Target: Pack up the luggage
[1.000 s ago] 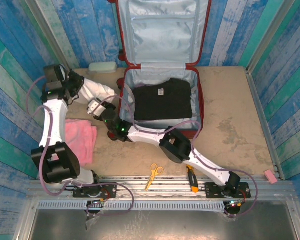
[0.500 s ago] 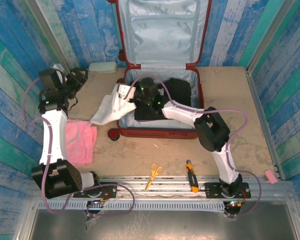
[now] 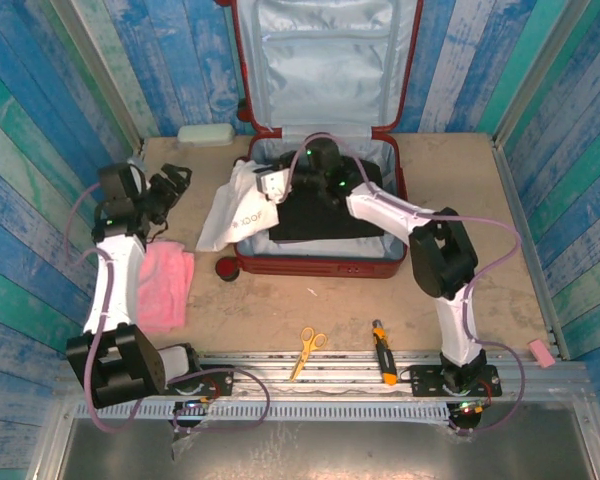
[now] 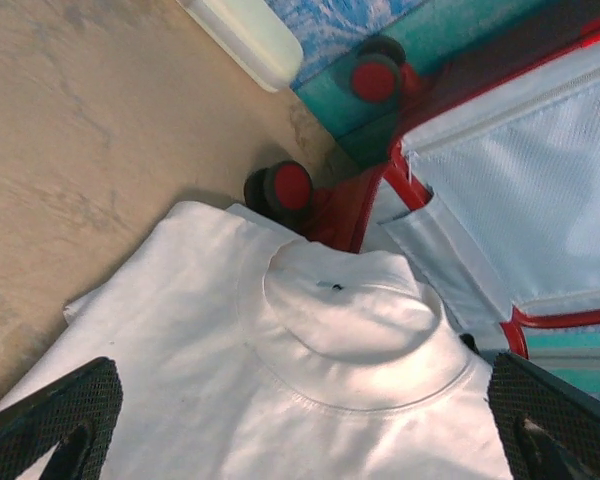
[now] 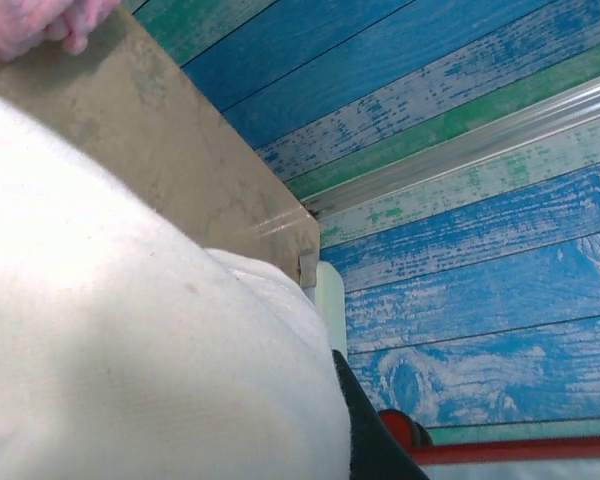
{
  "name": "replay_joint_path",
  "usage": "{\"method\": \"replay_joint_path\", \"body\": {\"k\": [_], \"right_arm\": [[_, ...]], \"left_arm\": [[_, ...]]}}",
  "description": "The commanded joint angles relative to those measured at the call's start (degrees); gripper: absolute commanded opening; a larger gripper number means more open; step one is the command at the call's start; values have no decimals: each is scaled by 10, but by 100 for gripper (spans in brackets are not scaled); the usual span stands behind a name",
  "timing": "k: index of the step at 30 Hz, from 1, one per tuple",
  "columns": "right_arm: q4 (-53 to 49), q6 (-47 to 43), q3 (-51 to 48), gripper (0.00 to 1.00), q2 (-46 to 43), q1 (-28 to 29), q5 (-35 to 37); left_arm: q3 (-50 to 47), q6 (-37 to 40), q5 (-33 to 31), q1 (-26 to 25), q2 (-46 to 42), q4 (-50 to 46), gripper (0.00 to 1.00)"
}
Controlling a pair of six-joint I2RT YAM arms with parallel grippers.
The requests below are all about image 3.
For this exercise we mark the pink rectangular block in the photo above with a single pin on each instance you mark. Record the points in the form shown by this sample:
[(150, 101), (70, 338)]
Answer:
[(541, 354)]

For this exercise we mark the white t-shirt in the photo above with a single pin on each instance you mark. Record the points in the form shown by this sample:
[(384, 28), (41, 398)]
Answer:
[(235, 215)]

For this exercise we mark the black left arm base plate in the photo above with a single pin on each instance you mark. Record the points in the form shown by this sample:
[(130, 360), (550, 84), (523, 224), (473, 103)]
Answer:
[(220, 380)]

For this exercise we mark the black garment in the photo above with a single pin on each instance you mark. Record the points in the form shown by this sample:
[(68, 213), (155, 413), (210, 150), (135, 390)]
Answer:
[(325, 225)]

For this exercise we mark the orange black screwdriver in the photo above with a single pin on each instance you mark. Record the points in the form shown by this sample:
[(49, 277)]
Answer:
[(384, 355)]

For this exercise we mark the pink fluffy towel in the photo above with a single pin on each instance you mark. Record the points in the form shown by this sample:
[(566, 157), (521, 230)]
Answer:
[(167, 290)]

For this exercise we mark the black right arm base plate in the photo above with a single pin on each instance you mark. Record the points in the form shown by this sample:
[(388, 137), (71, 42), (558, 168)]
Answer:
[(427, 380)]

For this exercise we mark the red hard-shell suitcase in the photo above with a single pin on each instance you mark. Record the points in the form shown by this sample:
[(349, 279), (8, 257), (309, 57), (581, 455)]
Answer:
[(320, 265)]

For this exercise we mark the shiny steel sheet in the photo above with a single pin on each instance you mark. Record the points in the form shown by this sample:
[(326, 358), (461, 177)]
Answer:
[(380, 450)]

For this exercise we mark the aluminium mounting rail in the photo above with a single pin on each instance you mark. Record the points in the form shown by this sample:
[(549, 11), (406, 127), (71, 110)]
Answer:
[(260, 372)]

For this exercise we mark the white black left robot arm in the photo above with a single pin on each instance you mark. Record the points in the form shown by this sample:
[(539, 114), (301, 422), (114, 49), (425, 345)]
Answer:
[(115, 280)]

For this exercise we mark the mint green oblong case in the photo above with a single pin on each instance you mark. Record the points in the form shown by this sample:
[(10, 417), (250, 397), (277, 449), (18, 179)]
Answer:
[(205, 135)]

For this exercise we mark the small circuit board with LEDs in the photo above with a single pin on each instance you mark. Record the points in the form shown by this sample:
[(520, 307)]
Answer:
[(472, 409), (195, 402)]

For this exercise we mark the aluminium frame post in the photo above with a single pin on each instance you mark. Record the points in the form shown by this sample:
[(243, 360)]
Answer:
[(540, 70), (95, 65)]

